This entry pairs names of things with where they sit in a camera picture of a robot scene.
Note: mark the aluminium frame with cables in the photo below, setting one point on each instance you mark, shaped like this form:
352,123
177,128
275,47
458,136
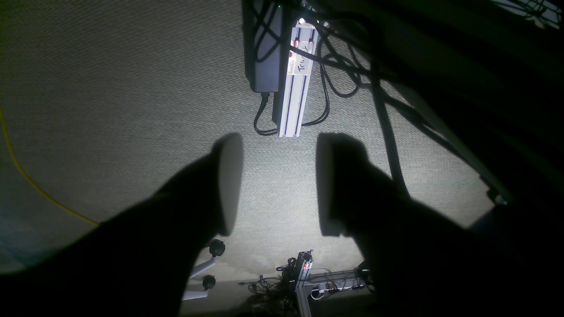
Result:
298,282

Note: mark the grey power supply box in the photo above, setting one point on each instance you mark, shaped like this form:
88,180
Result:
265,27

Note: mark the silver aluminium extrusion beam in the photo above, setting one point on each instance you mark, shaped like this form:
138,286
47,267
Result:
291,100

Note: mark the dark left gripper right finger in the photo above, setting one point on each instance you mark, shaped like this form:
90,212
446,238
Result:
423,264

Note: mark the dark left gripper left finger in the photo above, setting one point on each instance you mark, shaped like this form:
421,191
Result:
138,263

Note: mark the white chair base with casters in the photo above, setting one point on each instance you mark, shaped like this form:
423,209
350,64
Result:
216,249

